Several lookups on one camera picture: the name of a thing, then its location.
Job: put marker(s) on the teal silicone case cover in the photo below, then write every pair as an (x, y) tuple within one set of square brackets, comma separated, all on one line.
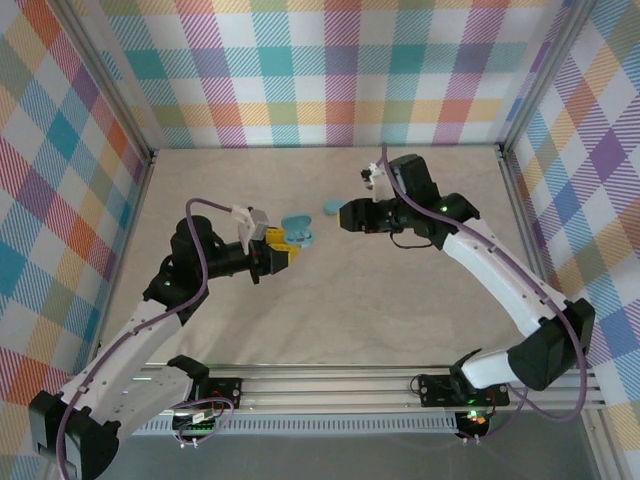
[(333, 207)]

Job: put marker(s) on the teal earbud charging case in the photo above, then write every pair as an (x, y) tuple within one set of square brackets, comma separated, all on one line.
[(299, 224)]

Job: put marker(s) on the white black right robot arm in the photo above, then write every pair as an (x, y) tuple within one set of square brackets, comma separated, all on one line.
[(500, 280)]

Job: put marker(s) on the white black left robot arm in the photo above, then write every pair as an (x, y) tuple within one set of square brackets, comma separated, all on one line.
[(130, 345)]

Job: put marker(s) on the grey metal sheet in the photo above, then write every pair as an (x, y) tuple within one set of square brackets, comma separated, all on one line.
[(325, 460)]

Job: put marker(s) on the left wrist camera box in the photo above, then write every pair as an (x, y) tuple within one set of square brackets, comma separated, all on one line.
[(255, 222)]

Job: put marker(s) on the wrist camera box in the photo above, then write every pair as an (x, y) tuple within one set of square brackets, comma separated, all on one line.
[(376, 177), (255, 222)]

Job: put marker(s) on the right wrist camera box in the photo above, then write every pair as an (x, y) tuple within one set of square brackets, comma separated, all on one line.
[(376, 177)]

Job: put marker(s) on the aluminium side rail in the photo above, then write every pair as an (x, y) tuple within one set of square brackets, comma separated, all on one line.
[(145, 200), (525, 225)]

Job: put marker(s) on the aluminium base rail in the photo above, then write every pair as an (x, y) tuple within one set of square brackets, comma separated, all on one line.
[(325, 385)]

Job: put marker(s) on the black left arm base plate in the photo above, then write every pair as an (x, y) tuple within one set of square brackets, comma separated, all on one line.
[(225, 390)]

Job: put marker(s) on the aluminium frame post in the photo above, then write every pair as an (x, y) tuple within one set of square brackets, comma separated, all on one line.
[(107, 85), (547, 75)]

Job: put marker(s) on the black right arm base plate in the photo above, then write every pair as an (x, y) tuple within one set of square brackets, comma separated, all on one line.
[(435, 390)]

